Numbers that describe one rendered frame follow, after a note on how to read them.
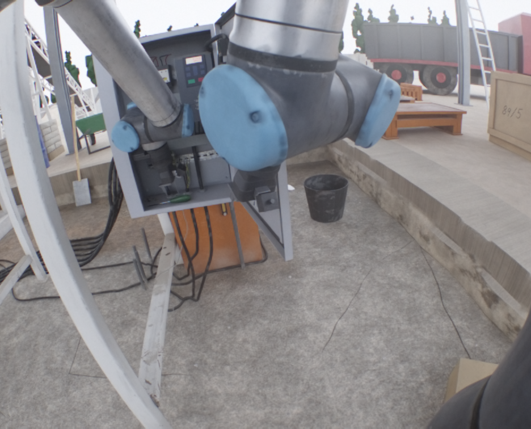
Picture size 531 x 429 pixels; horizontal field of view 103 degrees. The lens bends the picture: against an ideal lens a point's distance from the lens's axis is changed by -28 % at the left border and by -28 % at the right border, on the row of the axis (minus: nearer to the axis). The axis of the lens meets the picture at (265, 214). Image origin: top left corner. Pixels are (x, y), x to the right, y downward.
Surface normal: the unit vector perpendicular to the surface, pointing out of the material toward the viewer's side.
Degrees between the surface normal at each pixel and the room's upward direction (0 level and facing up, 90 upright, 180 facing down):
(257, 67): 98
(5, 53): 81
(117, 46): 130
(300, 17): 106
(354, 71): 44
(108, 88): 90
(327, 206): 98
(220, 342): 0
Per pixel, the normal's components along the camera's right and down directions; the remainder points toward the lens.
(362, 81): 0.54, -0.22
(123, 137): -0.10, 0.66
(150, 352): -0.11, -0.88
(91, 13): 0.62, 0.76
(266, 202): 0.44, -0.05
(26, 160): 0.12, 0.29
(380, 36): -0.42, 0.46
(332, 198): 0.08, 0.58
